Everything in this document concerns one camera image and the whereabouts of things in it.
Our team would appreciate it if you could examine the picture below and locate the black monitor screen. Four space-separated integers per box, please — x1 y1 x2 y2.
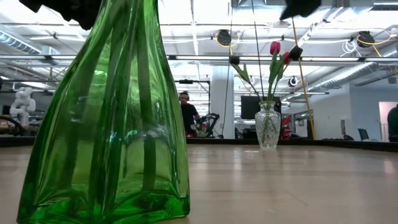
241 95 282 120

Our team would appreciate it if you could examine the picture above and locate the black office chair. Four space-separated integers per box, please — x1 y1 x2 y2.
357 128 371 141

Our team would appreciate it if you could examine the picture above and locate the red artificial tulip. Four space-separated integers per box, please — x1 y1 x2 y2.
267 40 282 103
282 52 291 74

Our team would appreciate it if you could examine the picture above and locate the thin black hanging cable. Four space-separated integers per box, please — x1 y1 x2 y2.
221 0 234 136

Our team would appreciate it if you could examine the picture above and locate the yellow hanging cable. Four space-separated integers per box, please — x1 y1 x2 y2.
290 17 317 140

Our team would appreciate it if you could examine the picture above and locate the red machine part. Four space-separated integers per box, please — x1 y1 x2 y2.
281 115 293 140

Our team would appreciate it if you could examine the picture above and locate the white building column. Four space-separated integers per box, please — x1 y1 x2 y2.
210 65 236 139

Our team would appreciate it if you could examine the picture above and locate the person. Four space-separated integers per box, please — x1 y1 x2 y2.
387 105 398 143
178 91 201 138

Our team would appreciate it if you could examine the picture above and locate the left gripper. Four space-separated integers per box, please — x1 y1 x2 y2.
18 0 103 31

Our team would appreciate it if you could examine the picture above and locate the pink artificial tulip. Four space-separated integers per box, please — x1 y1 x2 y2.
136 12 158 192

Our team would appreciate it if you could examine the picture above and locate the clear cut glass vase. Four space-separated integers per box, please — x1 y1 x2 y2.
254 101 282 149

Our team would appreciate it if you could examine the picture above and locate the green glass vase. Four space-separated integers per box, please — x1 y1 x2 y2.
16 0 191 224

